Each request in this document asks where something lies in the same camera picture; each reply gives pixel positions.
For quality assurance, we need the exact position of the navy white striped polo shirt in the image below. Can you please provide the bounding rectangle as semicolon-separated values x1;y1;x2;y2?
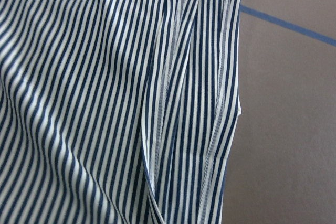
1;0;241;223

